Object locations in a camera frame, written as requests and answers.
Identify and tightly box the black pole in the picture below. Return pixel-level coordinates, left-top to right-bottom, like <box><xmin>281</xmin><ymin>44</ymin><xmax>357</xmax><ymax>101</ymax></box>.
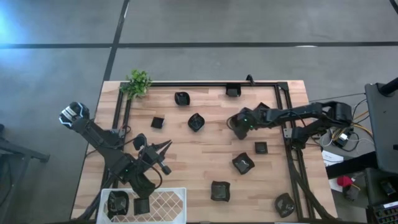
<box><xmin>377</xmin><ymin>77</ymin><xmax>398</xmax><ymax>96</ymax></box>

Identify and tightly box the small black white adapter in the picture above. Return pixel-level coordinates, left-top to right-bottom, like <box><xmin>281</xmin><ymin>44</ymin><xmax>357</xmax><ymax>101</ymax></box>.
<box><xmin>333</xmin><ymin>132</ymin><xmax>351</xmax><ymax>149</ymax></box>

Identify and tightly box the black device with coloured keys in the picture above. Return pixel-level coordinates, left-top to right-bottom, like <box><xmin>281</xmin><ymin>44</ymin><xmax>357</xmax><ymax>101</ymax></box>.
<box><xmin>366</xmin><ymin>200</ymin><xmax>398</xmax><ymax>224</ymax></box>

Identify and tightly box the small grey object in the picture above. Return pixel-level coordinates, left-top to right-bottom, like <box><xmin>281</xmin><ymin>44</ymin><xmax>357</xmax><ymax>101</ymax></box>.
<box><xmin>344</xmin><ymin>185</ymin><xmax>361</xmax><ymax>202</ymax></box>

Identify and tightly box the small square black plate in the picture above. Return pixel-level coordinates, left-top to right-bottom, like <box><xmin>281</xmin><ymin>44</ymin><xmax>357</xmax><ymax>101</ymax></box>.
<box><xmin>255</xmin><ymin>101</ymin><xmax>271</xmax><ymax>113</ymax></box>
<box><xmin>150</xmin><ymin>116</ymin><xmax>165</xmax><ymax>129</ymax></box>
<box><xmin>133</xmin><ymin>198</ymin><xmax>150</xmax><ymax>216</ymax></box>
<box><xmin>254</xmin><ymin>141</ymin><xmax>269</xmax><ymax>155</ymax></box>

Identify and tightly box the rounded square black plate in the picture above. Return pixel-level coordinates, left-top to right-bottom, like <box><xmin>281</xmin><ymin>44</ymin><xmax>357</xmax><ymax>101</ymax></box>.
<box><xmin>107</xmin><ymin>190</ymin><xmax>130</xmax><ymax>220</ymax></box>
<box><xmin>174</xmin><ymin>91</ymin><xmax>191</xmax><ymax>106</ymax></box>

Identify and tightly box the white wire basket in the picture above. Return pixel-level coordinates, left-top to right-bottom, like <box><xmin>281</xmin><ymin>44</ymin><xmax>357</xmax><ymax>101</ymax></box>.
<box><xmin>96</xmin><ymin>187</ymin><xmax>187</xmax><ymax>224</ymax></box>

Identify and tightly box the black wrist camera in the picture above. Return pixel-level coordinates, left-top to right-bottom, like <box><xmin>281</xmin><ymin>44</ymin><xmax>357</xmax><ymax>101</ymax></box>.
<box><xmin>238</xmin><ymin>107</ymin><xmax>255</xmax><ymax>121</ymax></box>
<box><xmin>133</xmin><ymin>133</ymin><xmax>148</xmax><ymax>151</ymax></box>

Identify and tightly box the green plant in white pot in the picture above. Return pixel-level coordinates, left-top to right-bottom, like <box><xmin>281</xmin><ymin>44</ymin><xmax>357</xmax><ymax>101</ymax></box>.
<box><xmin>119</xmin><ymin>69</ymin><xmax>153</xmax><ymax>100</ymax></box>

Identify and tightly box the dark grey equipment cabinet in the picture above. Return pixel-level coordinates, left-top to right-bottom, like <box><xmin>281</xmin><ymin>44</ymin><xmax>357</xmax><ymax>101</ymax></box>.
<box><xmin>364</xmin><ymin>81</ymin><xmax>398</xmax><ymax>174</ymax></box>

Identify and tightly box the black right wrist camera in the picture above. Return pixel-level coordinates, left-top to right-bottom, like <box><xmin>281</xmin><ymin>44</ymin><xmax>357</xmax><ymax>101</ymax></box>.
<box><xmin>238</xmin><ymin>107</ymin><xmax>255</xmax><ymax>121</ymax></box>

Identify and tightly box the black stand leg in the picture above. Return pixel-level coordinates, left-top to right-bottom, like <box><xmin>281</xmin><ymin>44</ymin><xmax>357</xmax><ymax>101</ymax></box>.
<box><xmin>0</xmin><ymin>123</ymin><xmax>50</xmax><ymax>224</ymax></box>

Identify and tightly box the black floor stand foot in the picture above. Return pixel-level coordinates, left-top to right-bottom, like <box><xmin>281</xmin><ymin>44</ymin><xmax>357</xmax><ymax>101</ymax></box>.
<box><xmin>325</xmin><ymin>151</ymin><xmax>379</xmax><ymax>180</ymax></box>

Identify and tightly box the small red object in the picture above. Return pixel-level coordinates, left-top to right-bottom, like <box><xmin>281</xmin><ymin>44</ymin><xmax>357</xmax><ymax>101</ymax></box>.
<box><xmin>337</xmin><ymin>175</ymin><xmax>354</xmax><ymax>188</ymax></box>

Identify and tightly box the black box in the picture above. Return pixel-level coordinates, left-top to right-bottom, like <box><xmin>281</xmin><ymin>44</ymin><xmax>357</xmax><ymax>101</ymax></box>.
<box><xmin>364</xmin><ymin>167</ymin><xmax>398</xmax><ymax>206</ymax></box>

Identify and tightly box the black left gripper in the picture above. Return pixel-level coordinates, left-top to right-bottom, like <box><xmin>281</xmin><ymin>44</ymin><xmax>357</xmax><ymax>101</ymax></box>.
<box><xmin>139</xmin><ymin>139</ymin><xmax>173</xmax><ymax>176</ymax></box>

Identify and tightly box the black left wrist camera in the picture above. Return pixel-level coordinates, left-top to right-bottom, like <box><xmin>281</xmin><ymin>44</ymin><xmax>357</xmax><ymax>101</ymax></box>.
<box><xmin>133</xmin><ymin>133</ymin><xmax>148</xmax><ymax>151</ymax></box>

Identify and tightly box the bundle of coloured cables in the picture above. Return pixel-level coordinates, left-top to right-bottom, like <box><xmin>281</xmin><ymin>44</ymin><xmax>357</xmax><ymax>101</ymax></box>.
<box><xmin>320</xmin><ymin>98</ymin><xmax>374</xmax><ymax>153</ymax></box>

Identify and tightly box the white paper sheet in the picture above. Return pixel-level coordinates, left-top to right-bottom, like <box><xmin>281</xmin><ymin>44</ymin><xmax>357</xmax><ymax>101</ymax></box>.
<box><xmin>322</xmin><ymin>149</ymin><xmax>345</xmax><ymax>167</ymax></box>

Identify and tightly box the wavy square black plate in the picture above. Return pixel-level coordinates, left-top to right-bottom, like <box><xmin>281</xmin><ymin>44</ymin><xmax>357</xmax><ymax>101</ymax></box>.
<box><xmin>231</xmin><ymin>152</ymin><xmax>256</xmax><ymax>175</ymax></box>
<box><xmin>210</xmin><ymin>180</ymin><xmax>231</xmax><ymax>202</ymax></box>

